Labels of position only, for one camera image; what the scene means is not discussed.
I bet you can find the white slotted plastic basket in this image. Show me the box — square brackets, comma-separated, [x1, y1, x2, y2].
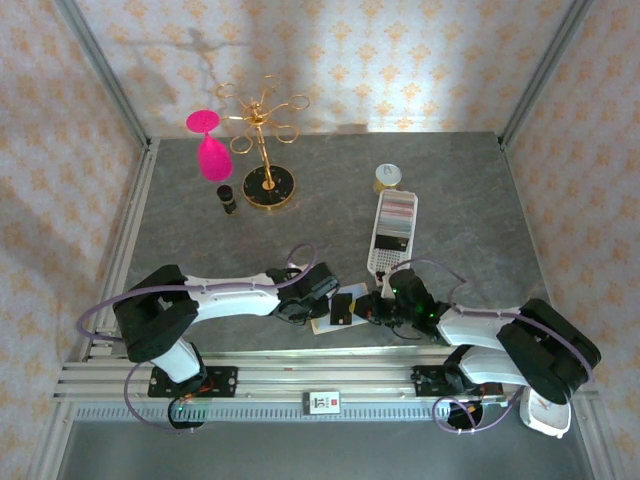
[366, 188, 420, 276]

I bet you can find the row of pastel cards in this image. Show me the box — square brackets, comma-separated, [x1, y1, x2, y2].
[375, 194, 417, 236]

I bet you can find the yellow tin can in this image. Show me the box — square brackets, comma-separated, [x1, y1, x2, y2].
[373, 163, 405, 194]

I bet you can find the white square clock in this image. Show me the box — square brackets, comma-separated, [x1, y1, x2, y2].
[518, 387, 573, 440]

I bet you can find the small dark spice bottle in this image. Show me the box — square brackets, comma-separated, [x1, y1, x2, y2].
[215, 184, 241, 218]

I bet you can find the grey slotted cable tray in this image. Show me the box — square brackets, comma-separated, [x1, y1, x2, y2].
[74, 403, 526, 425]

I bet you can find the white number tag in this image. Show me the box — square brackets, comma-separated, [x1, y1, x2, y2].
[302, 391, 342, 416]

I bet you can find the beige leather card holder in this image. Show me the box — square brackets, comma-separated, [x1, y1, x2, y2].
[310, 282, 372, 336]

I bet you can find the aluminium frame post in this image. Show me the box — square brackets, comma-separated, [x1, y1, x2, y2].
[53, 0, 153, 151]
[498, 0, 596, 151]

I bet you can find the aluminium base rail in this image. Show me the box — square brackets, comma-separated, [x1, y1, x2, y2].
[52, 347, 599, 404]

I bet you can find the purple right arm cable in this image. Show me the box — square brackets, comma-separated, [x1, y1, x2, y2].
[384, 257, 602, 435]

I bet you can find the pink wine glass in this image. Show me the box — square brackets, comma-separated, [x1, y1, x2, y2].
[186, 110, 234, 182]

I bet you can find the black credit card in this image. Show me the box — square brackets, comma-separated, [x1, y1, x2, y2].
[329, 293, 355, 327]
[374, 233, 411, 253]

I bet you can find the gold wire glass rack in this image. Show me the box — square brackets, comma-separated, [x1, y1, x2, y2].
[215, 75, 311, 214]

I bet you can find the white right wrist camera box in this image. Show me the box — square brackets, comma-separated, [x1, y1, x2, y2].
[374, 270, 397, 297]

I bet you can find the aluminium side rail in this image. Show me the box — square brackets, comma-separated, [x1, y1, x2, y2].
[82, 138, 162, 361]

